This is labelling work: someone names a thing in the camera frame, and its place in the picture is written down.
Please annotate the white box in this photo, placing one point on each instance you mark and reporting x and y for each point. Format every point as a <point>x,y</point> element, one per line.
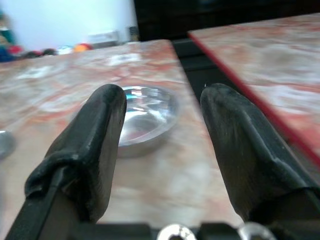
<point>103,40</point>

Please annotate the marble-pattern table with red edge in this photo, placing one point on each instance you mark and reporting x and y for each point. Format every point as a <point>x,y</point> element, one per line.
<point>265,72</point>

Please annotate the round steel dish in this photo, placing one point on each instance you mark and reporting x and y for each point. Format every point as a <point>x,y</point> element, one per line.
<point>5,145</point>

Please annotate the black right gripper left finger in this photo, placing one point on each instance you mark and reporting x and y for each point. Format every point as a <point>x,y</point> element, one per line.
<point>85,155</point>

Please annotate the orange ball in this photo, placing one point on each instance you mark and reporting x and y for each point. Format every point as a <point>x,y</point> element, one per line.
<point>82,47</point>

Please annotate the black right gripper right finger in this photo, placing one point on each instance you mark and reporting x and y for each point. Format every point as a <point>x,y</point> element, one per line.
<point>245,155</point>

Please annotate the shiny steel bowl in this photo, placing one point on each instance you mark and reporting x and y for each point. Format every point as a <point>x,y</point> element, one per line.
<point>147,120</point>

